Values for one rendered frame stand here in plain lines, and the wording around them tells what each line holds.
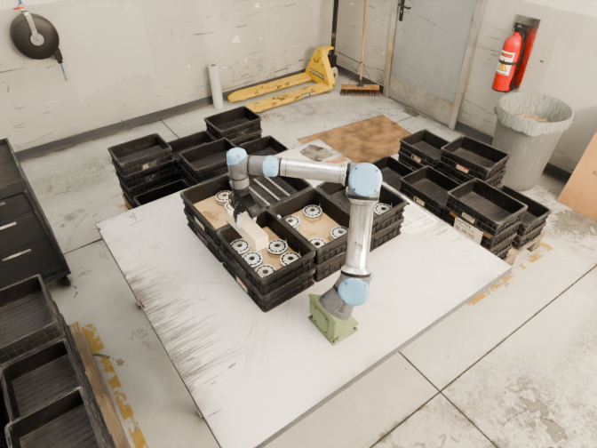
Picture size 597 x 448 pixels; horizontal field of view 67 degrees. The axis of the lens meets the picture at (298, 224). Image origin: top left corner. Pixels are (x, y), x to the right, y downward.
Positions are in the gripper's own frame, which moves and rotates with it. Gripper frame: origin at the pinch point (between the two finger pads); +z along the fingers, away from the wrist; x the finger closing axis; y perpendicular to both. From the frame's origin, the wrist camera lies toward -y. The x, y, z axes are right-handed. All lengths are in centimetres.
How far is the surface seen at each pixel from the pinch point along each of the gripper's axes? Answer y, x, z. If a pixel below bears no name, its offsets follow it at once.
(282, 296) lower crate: -16.0, -6.0, 34.5
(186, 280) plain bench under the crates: 24, 25, 39
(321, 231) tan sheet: 1.7, -41.5, 26.0
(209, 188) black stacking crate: 61, -10, 20
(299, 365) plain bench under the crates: -47, 7, 39
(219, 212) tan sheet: 46, -8, 26
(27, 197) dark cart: 132, 74, 31
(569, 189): -16, -287, 96
